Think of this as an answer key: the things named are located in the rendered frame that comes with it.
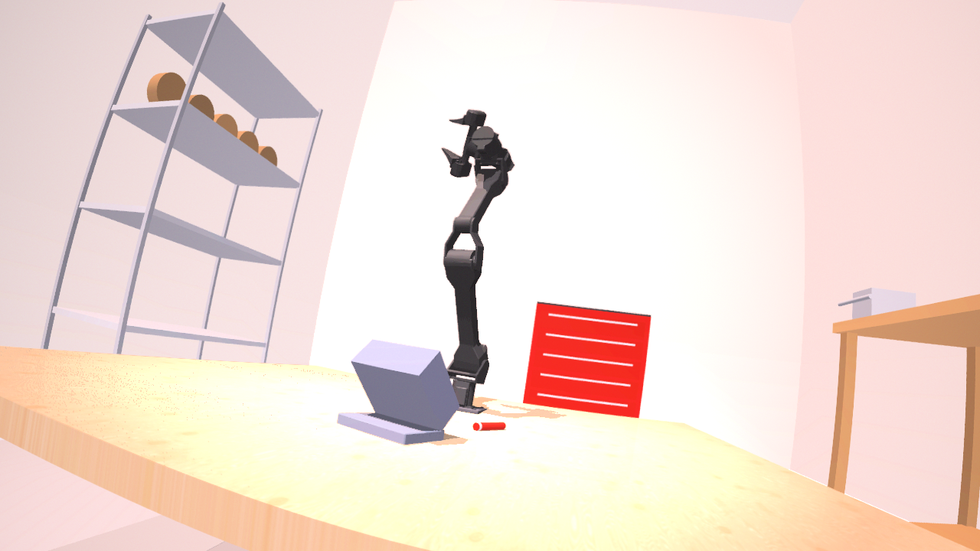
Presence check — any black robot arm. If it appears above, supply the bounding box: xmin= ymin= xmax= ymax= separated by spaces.
xmin=443 ymin=126 xmax=515 ymax=409

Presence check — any grey sloped panel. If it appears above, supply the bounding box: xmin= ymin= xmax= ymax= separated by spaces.
xmin=337 ymin=340 xmax=460 ymax=445

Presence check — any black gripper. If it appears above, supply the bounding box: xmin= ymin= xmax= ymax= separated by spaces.
xmin=442 ymin=109 xmax=486 ymax=178

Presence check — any red peg with white band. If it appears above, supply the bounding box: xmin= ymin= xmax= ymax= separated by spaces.
xmin=473 ymin=422 xmax=505 ymax=431

